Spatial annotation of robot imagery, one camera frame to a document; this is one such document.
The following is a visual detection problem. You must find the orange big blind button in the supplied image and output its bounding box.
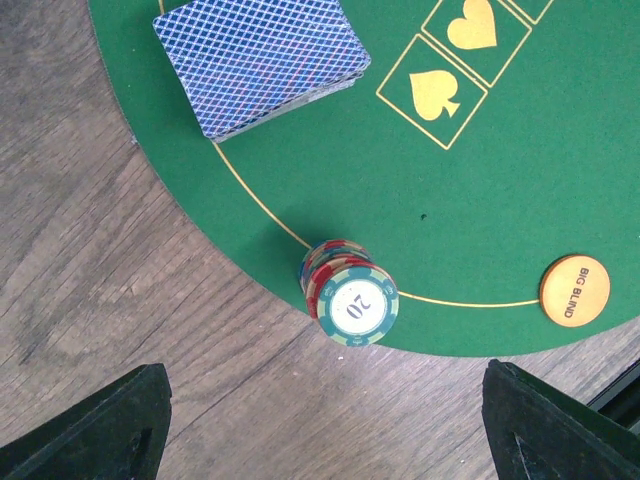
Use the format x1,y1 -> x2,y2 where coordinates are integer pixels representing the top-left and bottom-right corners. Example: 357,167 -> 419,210
539,254 -> 611,328

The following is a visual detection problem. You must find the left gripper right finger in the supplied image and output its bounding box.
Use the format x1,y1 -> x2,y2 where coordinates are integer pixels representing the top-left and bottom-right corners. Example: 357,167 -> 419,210
482,359 -> 639,479

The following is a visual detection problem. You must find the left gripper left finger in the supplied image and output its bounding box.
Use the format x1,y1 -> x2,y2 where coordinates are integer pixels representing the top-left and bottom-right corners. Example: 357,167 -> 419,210
1,363 -> 172,479

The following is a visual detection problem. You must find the blue playing card deck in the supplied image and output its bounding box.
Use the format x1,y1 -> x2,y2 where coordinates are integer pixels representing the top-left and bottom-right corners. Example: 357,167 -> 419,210
152,1 -> 371,142

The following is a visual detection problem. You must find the round green poker mat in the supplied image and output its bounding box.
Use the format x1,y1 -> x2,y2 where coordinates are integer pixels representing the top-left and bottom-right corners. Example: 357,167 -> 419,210
89,1 -> 639,356

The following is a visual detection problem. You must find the black aluminium frame rail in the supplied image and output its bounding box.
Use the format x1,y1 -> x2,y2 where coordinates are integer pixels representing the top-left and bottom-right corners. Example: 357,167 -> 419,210
587,360 -> 640,436

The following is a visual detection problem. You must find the stack of poker chips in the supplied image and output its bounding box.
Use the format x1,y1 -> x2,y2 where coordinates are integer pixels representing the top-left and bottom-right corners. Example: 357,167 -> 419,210
298,239 -> 399,347

